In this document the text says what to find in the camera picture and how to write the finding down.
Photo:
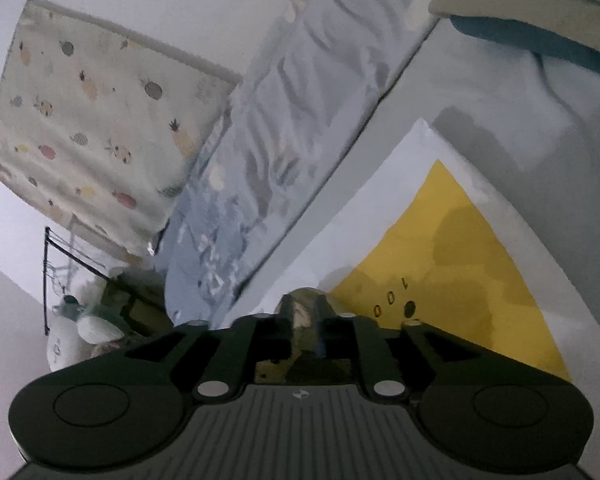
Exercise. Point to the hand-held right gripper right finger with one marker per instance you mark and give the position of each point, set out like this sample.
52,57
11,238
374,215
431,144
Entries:
324,325

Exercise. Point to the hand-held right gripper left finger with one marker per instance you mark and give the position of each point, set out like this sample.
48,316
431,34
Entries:
283,320

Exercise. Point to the olive and beige shoe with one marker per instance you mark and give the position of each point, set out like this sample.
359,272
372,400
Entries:
302,320

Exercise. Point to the cardboard box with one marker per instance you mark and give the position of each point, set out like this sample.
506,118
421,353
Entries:
140,305

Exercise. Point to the white and yellow mailing bag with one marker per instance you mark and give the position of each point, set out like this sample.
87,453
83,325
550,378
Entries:
455,260

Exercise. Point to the silver foil wrapper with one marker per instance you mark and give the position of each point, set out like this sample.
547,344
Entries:
151,249

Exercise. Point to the grey and white plush toy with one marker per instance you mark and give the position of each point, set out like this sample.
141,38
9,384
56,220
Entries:
95,330

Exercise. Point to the blue printed duvet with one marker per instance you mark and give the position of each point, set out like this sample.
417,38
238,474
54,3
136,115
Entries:
305,110

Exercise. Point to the black metal clothes rack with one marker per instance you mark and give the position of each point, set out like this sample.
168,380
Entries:
46,280

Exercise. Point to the pineapple print cloth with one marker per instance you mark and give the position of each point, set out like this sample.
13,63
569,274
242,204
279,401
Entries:
105,110

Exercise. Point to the grey-blue printed bed sheet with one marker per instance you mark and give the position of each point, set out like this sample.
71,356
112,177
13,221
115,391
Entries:
505,110

